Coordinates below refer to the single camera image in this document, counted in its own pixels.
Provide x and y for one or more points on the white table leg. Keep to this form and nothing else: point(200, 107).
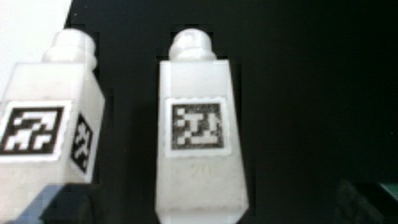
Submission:
point(201, 189)
point(50, 122)

